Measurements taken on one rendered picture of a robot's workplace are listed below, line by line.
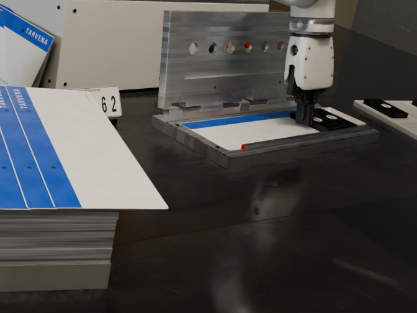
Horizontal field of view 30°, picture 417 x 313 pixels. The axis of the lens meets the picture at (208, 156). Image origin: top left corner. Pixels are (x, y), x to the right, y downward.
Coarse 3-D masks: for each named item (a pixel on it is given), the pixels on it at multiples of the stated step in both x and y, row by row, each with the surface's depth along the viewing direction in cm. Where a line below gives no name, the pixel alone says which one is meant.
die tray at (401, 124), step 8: (360, 104) 181; (392, 104) 187; (400, 104) 188; (408, 104) 190; (368, 112) 179; (376, 112) 177; (408, 112) 183; (416, 112) 184; (384, 120) 175; (392, 120) 173; (400, 120) 175; (408, 120) 176; (416, 120) 177; (400, 128) 171; (408, 128) 170; (416, 128) 172; (416, 136) 167
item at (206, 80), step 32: (192, 32) 142; (224, 32) 147; (256, 32) 154; (288, 32) 160; (192, 64) 143; (224, 64) 149; (256, 64) 156; (160, 96) 140; (192, 96) 144; (224, 96) 150; (256, 96) 156; (288, 96) 163
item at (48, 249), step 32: (0, 160) 91; (0, 192) 83; (0, 224) 81; (32, 224) 82; (64, 224) 83; (96, 224) 85; (0, 256) 82; (32, 256) 84; (64, 256) 85; (96, 256) 87; (0, 288) 84; (32, 288) 85; (64, 288) 86; (96, 288) 88
